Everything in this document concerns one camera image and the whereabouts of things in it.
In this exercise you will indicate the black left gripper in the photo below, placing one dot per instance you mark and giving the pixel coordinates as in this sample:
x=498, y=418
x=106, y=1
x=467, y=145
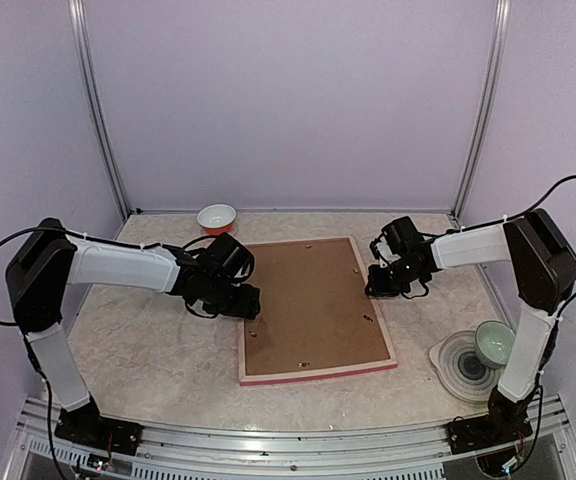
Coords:
x=247, y=306

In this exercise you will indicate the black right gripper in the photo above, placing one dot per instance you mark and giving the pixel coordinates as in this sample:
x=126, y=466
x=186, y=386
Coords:
x=376, y=287

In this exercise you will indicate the pink wooden picture frame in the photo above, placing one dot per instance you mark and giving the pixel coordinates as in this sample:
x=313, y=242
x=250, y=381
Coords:
x=318, y=377

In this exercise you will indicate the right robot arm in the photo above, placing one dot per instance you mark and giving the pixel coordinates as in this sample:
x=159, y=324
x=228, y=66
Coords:
x=544, y=267

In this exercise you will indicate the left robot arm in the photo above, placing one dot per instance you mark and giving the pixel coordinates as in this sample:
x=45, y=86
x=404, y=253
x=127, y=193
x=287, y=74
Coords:
x=54, y=260

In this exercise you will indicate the orange white bowl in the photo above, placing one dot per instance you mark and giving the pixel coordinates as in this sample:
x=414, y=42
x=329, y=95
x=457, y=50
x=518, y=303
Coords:
x=217, y=218

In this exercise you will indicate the white swirl plate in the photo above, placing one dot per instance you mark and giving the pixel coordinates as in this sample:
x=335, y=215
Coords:
x=460, y=371

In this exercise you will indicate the green ceramic bowl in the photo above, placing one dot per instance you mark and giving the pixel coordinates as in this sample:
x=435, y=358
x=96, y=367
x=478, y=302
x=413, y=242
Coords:
x=493, y=344

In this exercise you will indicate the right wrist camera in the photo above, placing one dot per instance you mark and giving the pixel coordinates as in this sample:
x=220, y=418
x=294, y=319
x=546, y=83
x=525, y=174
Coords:
x=380, y=250

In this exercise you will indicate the aluminium front rail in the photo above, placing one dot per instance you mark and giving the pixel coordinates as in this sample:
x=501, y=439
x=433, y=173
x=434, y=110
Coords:
x=428, y=450

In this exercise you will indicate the right aluminium corner post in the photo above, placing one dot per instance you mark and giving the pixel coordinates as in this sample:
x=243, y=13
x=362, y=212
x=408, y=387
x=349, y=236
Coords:
x=485, y=108

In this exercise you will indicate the aluminium corner post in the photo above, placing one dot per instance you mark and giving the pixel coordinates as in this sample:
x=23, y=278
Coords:
x=485, y=108
x=86, y=65

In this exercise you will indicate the left aluminium corner post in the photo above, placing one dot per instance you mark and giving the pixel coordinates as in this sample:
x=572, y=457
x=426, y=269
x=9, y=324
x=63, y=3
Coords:
x=86, y=65

